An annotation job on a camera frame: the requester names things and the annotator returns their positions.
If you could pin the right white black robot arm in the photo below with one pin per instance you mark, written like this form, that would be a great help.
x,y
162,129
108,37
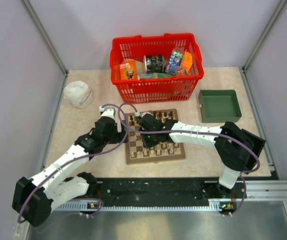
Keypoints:
x,y
232,144

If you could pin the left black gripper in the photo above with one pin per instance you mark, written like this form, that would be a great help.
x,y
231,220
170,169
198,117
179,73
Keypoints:
x,y
120,137

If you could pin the blue snack package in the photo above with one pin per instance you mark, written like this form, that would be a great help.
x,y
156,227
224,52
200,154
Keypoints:
x,y
174,60

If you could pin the green plastic tray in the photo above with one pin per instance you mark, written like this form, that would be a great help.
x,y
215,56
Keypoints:
x,y
219,106

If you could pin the black printed can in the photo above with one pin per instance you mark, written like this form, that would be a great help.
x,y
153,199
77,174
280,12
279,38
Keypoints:
x,y
154,63

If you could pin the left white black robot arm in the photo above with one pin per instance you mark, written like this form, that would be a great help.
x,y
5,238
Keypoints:
x,y
36,197

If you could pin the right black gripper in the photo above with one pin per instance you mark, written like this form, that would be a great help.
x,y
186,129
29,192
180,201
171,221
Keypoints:
x,y
146,144

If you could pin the red plastic shopping basket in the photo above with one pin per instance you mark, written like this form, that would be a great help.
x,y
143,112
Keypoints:
x,y
155,90

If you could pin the black stand block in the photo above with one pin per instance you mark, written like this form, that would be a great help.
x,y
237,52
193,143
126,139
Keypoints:
x,y
258,145

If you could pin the white crumpled cloth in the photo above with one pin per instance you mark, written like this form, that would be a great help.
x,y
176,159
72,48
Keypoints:
x,y
79,94

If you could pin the wooden chess board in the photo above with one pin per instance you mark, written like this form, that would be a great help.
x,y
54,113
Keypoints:
x,y
136,153

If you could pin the orange razor package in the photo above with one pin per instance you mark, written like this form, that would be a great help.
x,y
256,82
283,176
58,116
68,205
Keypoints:
x,y
128,70

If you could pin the black mounting base rail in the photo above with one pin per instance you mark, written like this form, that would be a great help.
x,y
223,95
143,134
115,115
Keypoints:
x,y
144,192

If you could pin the green pouch package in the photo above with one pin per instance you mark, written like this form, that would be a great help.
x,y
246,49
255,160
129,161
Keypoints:
x,y
155,75

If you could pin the orange carton package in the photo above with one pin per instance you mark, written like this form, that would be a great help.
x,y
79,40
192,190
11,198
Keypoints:
x,y
185,65

